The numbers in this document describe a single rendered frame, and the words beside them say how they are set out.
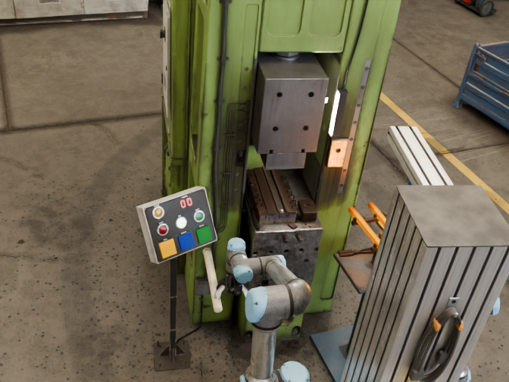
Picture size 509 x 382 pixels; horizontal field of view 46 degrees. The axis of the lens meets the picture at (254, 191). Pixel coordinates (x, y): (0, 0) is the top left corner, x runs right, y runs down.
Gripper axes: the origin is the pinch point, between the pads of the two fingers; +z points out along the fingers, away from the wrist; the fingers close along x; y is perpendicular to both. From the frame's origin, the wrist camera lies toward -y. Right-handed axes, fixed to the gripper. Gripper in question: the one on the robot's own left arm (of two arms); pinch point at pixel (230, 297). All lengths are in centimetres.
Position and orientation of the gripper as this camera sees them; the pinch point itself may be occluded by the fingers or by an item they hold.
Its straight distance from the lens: 276.3
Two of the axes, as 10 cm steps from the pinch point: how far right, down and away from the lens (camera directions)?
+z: -0.9, 8.0, 5.9
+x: 9.9, 0.0, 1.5
